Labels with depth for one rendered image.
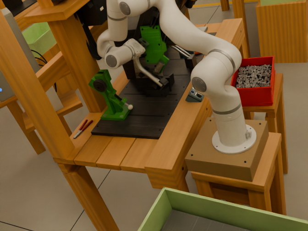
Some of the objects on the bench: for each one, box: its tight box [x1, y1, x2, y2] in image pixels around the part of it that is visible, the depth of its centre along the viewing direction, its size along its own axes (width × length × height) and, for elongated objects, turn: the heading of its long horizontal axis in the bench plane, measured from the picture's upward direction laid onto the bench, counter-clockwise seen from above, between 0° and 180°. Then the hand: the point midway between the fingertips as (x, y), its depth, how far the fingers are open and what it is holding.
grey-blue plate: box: [178, 48, 194, 68], centre depth 215 cm, size 10×2×14 cm, turn 87°
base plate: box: [91, 32, 217, 139], centre depth 221 cm, size 42×110×2 cm, turn 177°
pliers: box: [73, 120, 93, 139], centre depth 200 cm, size 16×5×1 cm, turn 174°
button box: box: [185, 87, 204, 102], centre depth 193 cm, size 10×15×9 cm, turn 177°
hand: (141, 45), depth 194 cm, fingers closed on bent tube, 3 cm apart
